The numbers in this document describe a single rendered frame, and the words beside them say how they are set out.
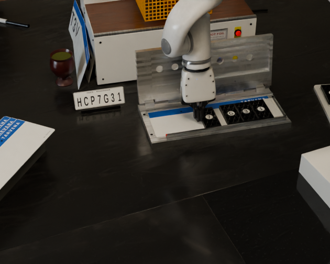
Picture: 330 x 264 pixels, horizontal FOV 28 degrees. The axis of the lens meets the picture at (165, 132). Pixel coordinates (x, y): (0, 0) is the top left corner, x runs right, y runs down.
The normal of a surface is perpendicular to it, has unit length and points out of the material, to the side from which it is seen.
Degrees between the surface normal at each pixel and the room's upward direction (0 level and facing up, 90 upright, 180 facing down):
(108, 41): 90
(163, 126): 0
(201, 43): 78
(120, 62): 90
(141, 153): 0
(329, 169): 4
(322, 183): 90
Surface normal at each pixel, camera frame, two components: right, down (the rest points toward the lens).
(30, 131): 0.00, -0.79
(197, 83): 0.23, 0.42
